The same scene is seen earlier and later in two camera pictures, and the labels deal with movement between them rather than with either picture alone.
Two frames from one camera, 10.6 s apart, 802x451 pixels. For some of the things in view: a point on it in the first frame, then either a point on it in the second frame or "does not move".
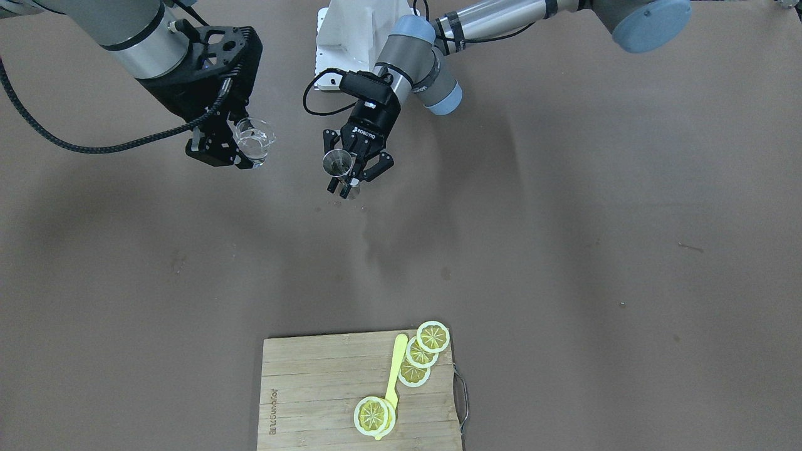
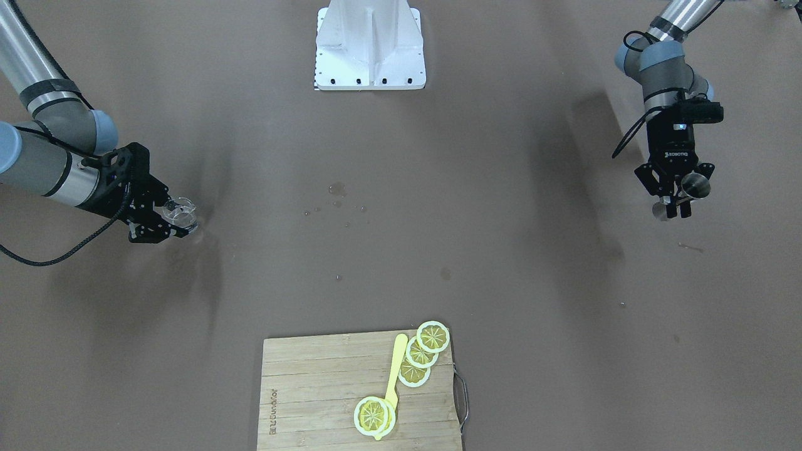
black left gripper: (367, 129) -> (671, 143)
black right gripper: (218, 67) -> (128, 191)
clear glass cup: (254, 136) -> (180, 212)
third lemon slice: (411, 376) does not move
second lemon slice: (418, 356) does not move
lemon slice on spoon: (374, 416) does not move
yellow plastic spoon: (391, 393) does not move
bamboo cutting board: (312, 385) does not move
